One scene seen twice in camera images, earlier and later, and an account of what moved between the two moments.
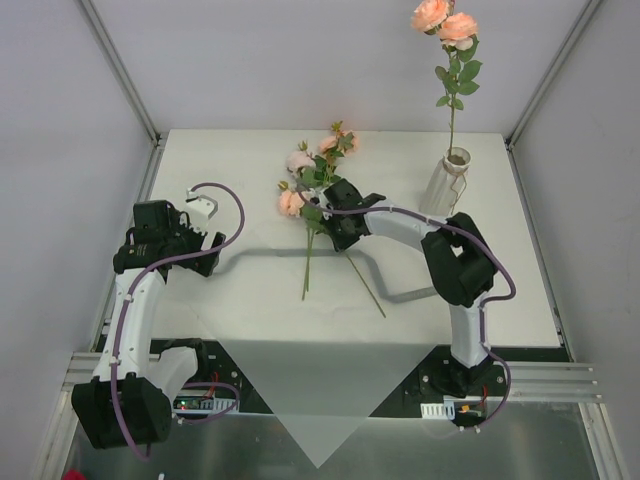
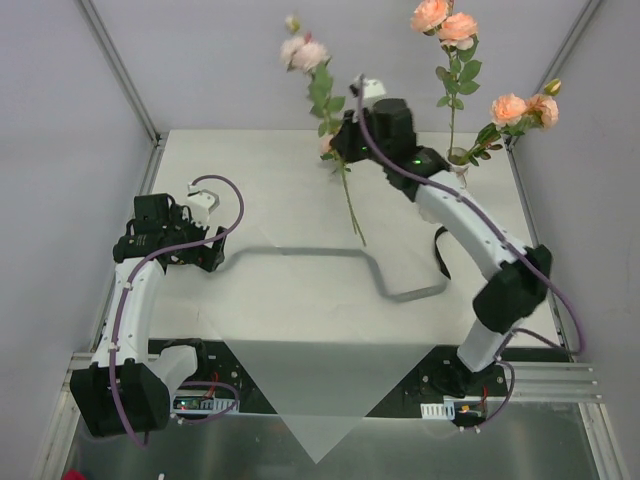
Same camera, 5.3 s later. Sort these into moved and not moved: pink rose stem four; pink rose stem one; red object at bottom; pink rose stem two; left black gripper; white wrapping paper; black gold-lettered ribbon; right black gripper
Moved: pink rose stem four; pink rose stem two; right black gripper
Not moved: red object at bottom; black gold-lettered ribbon; white wrapping paper; pink rose stem one; left black gripper
